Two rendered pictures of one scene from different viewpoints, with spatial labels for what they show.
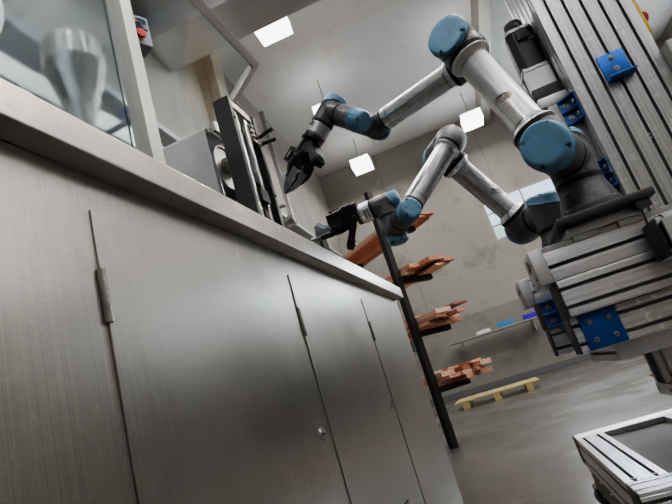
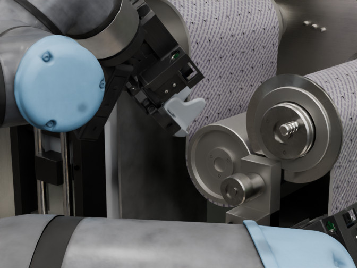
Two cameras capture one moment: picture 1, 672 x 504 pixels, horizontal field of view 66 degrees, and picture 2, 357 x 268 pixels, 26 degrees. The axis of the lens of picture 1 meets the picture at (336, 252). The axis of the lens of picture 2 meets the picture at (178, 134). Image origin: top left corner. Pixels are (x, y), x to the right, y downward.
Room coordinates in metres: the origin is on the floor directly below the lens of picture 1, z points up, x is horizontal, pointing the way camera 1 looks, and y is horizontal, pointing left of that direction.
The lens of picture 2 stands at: (1.95, -0.79, 1.53)
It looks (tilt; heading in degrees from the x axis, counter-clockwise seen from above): 16 degrees down; 114
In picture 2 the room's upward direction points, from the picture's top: straight up
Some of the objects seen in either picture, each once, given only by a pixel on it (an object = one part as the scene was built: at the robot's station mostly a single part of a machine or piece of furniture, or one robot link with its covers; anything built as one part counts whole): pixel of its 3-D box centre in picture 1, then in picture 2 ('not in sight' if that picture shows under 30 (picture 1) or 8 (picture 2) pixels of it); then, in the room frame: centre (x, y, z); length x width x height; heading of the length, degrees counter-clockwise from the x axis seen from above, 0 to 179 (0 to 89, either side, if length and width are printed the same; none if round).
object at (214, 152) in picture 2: not in sight; (266, 144); (1.61, 0.33, 1.17); 0.26 x 0.12 x 0.12; 75
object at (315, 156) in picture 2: not in sight; (337, 110); (1.72, 0.29, 1.25); 0.26 x 0.12 x 0.12; 75
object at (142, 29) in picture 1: (135, 32); not in sight; (1.16, 0.35, 1.66); 0.07 x 0.07 x 0.10; 48
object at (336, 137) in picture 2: not in sight; (292, 128); (1.69, 0.17, 1.25); 0.15 x 0.01 x 0.15; 165
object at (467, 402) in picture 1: (497, 393); not in sight; (8.20, -1.69, 0.06); 1.27 x 0.88 x 0.12; 79
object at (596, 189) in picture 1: (586, 197); not in sight; (1.29, -0.66, 0.87); 0.15 x 0.15 x 0.10
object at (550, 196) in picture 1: (546, 210); not in sight; (1.78, -0.76, 0.98); 0.13 x 0.12 x 0.14; 17
